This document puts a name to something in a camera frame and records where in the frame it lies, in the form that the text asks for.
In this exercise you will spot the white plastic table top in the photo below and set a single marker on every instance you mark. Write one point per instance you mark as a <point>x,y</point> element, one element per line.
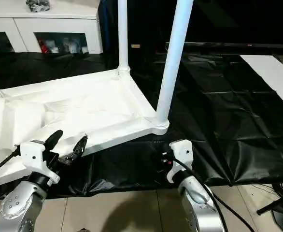
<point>83,106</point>

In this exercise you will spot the white plastic table leg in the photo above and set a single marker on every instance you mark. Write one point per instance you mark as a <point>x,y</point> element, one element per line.
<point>123,34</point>
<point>173,58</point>

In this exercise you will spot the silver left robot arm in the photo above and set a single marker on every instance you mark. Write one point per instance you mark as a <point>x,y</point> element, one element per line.
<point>21,208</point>

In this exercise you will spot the black plastic mat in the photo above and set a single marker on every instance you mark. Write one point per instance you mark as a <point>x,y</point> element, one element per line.
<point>238,125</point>

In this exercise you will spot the red bottle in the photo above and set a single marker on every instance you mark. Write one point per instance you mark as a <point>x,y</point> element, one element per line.
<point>43,46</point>

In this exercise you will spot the small tan box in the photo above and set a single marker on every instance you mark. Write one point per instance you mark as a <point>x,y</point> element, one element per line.
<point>135,46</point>

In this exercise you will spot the white glass-door cabinet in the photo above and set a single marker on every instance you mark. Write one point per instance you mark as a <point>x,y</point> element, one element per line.
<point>45,24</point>

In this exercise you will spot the black floor stand bar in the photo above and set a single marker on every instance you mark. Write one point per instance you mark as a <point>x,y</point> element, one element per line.
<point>276,203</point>

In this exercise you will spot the small grey cabinet ornament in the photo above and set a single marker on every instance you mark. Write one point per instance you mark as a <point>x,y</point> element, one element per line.
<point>37,5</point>

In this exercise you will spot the black flat screen television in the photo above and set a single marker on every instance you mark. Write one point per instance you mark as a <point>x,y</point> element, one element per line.
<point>238,21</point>

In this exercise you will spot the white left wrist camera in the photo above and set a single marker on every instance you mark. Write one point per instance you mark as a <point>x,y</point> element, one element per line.
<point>33,154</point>

